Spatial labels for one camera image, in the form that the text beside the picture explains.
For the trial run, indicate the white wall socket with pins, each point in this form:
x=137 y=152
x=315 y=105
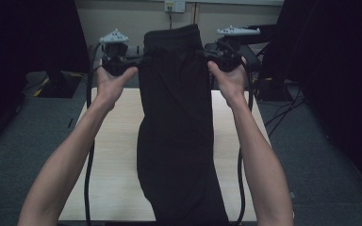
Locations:
x=175 y=5

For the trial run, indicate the black pants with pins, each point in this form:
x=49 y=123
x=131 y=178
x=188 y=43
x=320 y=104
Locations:
x=176 y=125

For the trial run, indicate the tall black curtain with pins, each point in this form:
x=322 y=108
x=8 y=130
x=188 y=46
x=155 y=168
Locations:
x=342 y=78

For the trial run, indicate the wide black curtain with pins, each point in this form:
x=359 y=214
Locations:
x=19 y=47

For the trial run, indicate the black folding chair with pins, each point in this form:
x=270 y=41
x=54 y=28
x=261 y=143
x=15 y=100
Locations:
x=265 y=34

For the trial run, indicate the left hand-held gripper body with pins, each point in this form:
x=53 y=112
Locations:
x=115 y=61

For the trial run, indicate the black stand base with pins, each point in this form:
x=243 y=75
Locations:
x=61 y=86
x=271 y=91

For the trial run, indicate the person's right hand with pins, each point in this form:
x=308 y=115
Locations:
x=231 y=84

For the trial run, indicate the person's left hand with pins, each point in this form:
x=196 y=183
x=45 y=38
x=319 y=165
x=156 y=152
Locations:
x=111 y=88

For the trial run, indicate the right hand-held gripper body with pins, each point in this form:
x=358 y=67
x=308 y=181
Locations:
x=229 y=56

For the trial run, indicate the small dark floor object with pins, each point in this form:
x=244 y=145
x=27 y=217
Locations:
x=70 y=123

